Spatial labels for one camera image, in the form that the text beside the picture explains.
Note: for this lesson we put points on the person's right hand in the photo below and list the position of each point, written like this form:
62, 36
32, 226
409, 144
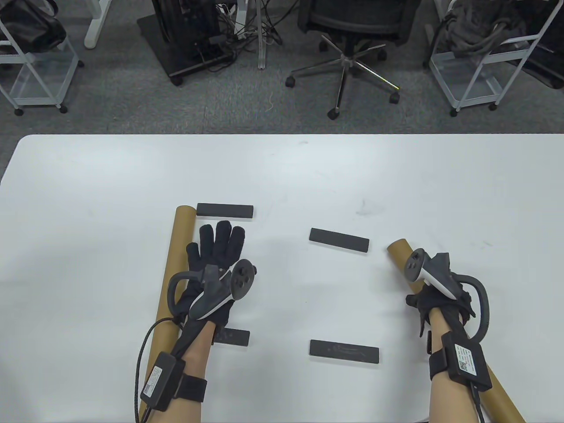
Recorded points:
434, 302

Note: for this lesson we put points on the person's left hand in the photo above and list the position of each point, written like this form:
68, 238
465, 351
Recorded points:
216, 249

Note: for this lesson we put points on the brown cardboard mailing tube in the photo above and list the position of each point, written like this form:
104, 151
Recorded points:
180, 233
396, 251

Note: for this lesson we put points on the black rectangular bar weight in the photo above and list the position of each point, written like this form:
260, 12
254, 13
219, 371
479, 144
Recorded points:
224, 210
339, 239
343, 351
233, 337

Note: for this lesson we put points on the grey handheld controller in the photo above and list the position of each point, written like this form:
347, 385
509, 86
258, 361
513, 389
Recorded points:
242, 280
414, 264

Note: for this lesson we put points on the person's left forearm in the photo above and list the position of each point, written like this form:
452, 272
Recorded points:
196, 357

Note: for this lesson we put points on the person's right forearm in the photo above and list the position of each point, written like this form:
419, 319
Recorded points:
445, 321

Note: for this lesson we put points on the black wrist sensor box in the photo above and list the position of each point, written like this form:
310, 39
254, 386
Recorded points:
161, 381
467, 361

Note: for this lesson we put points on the black rolling equipment cart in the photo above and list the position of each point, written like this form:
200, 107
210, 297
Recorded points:
185, 31

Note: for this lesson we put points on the white desk leg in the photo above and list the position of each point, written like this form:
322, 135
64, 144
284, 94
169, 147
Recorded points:
93, 35

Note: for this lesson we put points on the black office chair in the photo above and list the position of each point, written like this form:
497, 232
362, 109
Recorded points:
352, 17

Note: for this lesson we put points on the black equipment base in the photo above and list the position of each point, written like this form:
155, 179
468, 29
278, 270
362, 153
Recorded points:
548, 53

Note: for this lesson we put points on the grey bag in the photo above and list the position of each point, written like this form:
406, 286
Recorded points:
480, 26

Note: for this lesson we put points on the black bag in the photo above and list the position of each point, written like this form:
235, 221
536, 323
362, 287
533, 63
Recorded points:
31, 26

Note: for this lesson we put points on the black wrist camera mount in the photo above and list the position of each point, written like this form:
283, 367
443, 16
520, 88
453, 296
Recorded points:
428, 341

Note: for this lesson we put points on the clear acrylic post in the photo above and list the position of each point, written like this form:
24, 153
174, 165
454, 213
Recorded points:
262, 53

